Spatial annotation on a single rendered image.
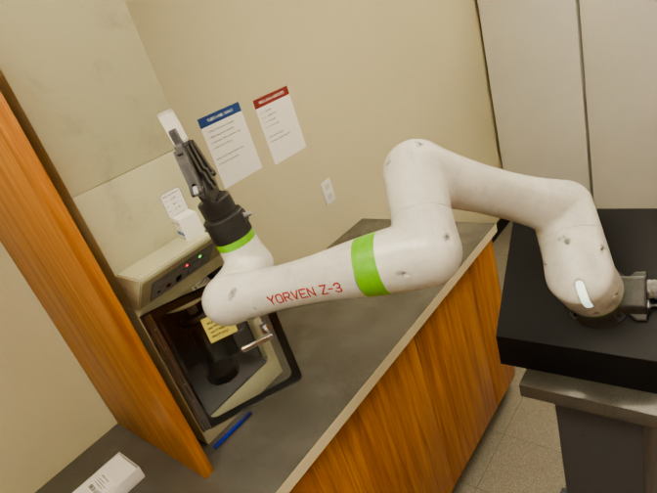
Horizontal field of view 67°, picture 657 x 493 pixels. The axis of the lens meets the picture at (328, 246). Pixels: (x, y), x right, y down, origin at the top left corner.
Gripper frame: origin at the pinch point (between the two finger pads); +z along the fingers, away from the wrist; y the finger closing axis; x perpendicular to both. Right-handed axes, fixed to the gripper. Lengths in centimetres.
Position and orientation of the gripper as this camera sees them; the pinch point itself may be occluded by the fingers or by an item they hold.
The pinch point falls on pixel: (173, 127)
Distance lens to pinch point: 108.0
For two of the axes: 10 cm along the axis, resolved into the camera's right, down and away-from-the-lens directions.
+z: -3.9, -8.2, -4.1
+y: -0.2, 4.5, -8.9
